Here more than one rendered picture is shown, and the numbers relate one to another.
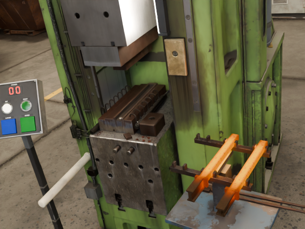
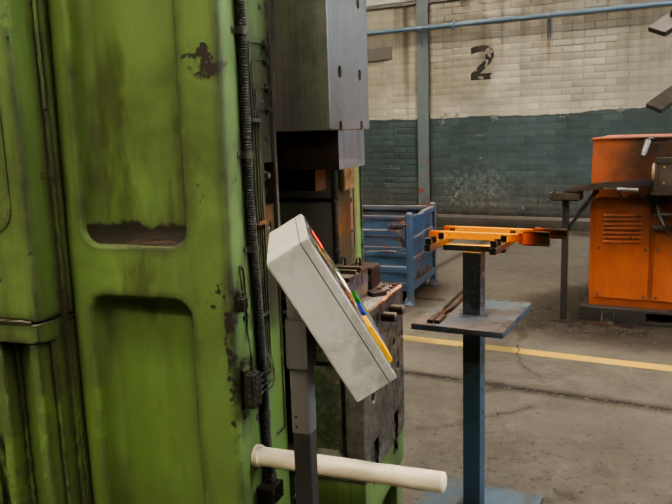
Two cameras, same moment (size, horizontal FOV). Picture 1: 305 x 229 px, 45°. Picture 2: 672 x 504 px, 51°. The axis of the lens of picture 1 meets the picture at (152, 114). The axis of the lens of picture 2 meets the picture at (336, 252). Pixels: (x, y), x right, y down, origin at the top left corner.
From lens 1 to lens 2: 2.82 m
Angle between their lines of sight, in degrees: 93
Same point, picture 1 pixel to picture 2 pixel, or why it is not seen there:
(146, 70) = not seen: hidden behind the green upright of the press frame
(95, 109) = (272, 303)
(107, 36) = (358, 111)
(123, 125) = (361, 280)
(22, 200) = not seen: outside the picture
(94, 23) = (351, 88)
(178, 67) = (350, 175)
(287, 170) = not seen: hidden behind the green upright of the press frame
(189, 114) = (349, 254)
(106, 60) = (356, 155)
